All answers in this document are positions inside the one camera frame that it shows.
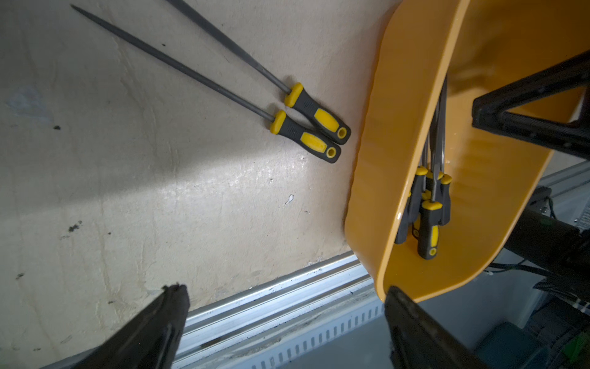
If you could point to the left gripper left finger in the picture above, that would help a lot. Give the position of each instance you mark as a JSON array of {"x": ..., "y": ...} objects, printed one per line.
[{"x": 151, "y": 339}]

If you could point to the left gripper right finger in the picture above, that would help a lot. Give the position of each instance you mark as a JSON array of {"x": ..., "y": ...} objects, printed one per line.
[{"x": 419, "y": 341}]

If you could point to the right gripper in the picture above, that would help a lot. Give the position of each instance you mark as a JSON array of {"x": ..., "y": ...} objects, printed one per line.
[{"x": 549, "y": 108}]

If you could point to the yellow plastic storage tray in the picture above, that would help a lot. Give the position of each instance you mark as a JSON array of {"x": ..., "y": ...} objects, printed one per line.
[{"x": 473, "y": 47}]

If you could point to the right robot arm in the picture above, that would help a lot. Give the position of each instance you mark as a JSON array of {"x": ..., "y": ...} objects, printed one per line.
[{"x": 557, "y": 250}]

